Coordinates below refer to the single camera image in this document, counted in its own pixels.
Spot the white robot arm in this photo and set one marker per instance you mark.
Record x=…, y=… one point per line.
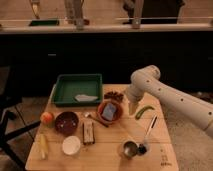
x=147, y=80

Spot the wooden handled spoon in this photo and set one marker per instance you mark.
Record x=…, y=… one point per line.
x=89, y=115

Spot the white paper cup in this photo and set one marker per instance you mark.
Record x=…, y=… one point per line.
x=71, y=145

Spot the metal measuring cup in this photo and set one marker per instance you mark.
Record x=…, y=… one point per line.
x=130, y=149

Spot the blue sponge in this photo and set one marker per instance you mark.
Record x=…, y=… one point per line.
x=109, y=111

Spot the brown rectangular block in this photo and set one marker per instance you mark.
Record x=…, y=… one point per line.
x=88, y=133

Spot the dark brown bowl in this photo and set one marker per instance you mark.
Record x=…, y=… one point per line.
x=66, y=123

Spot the green plastic tray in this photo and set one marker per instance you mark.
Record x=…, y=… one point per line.
x=68, y=86

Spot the orange bowl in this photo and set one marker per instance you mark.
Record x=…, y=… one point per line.
x=118, y=114

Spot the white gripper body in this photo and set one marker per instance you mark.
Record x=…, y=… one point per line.
x=132, y=107

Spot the white crumpled paper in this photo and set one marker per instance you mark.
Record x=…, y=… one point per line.
x=85, y=98

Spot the green item on counter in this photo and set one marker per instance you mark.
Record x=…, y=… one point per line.
x=44, y=23

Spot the dark red grapes bunch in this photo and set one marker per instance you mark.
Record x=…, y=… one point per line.
x=114, y=95

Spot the red apple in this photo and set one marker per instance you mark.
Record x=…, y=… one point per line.
x=47, y=118

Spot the black and white ladle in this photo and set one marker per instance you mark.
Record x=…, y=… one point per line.
x=142, y=146

